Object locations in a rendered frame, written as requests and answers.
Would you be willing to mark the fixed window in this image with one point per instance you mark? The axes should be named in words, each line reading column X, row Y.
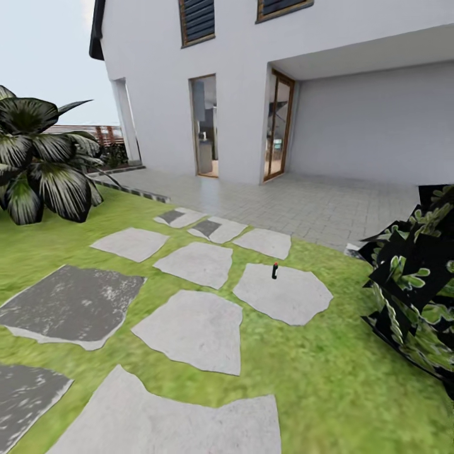
column 206, row 124

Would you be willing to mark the door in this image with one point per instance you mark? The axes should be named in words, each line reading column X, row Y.
column 280, row 103

